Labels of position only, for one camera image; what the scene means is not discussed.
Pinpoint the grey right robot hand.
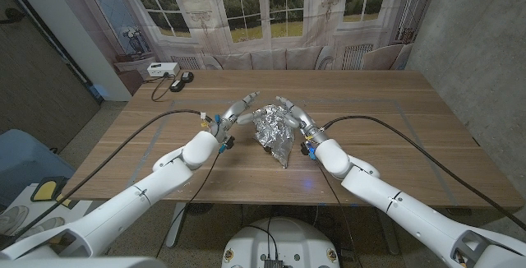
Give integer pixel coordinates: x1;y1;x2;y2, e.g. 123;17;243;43
275;95;330;145

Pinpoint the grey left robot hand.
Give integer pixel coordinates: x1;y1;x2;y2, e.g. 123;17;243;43
209;90;261;144

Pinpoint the aluminum foil sheet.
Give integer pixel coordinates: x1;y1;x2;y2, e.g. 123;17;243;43
251;103;296;169

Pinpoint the white power strip box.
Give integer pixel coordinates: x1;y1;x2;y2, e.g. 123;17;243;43
146;62;181;78

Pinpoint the printed window backdrop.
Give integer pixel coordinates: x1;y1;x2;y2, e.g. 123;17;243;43
44;0;443;96

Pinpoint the grey table leg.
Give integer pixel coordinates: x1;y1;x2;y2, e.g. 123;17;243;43
166;201;187;248
376;206;402;256

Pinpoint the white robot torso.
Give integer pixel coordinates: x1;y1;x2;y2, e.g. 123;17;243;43
220;216;341;268

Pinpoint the yellow and black pad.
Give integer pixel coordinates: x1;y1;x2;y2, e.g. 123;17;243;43
30;176;79;210

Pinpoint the blue upholstered seat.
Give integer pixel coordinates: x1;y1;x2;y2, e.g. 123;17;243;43
0;128;77;211

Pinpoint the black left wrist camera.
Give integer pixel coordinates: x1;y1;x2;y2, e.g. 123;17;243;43
217;135;236;155

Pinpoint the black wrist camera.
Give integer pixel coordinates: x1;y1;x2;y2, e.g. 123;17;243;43
217;135;236;155
299;141;317;161

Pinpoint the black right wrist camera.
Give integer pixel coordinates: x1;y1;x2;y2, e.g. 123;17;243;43
299;141;317;161

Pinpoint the black power strip cable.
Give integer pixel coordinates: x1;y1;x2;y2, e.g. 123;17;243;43
150;74;174;103

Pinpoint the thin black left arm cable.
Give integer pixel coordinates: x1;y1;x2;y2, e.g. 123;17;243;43
155;152;221;259

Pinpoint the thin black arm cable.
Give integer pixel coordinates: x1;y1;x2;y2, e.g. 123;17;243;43
315;164;365;268
155;152;221;259

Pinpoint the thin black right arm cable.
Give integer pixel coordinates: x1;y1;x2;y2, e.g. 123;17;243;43
315;164;365;268

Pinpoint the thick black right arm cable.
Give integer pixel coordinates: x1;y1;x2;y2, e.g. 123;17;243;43
322;114;526;232

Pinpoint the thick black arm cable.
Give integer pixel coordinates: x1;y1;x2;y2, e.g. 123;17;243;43
322;114;526;232
0;109;213;249

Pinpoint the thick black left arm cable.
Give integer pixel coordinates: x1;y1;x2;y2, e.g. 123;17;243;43
0;109;213;249

